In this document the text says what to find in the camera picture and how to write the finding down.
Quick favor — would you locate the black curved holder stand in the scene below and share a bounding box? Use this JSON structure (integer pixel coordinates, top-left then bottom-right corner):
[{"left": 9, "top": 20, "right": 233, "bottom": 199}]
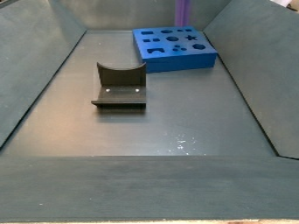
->
[{"left": 90, "top": 64, "right": 145, "bottom": 108}]

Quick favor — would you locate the purple star-shaped peg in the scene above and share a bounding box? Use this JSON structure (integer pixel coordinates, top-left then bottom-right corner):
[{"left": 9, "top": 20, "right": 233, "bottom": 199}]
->
[{"left": 174, "top": 0, "right": 190, "bottom": 26}]

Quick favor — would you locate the blue foam shape board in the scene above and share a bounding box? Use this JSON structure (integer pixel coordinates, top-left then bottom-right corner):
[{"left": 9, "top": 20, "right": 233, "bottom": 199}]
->
[{"left": 132, "top": 26, "right": 217, "bottom": 74}]

